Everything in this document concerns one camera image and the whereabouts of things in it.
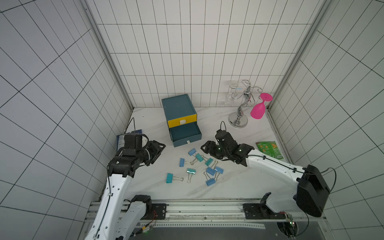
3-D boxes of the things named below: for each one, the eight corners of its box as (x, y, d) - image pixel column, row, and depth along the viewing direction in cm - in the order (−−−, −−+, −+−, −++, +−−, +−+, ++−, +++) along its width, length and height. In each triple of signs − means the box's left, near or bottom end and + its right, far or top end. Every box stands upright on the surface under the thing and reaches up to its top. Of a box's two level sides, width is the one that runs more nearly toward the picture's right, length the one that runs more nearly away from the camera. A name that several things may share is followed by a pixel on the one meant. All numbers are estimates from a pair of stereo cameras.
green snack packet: (261, 159, 94) (263, 156, 91) (256, 143, 102) (258, 140, 98) (280, 159, 94) (284, 156, 91) (274, 143, 102) (277, 140, 98)
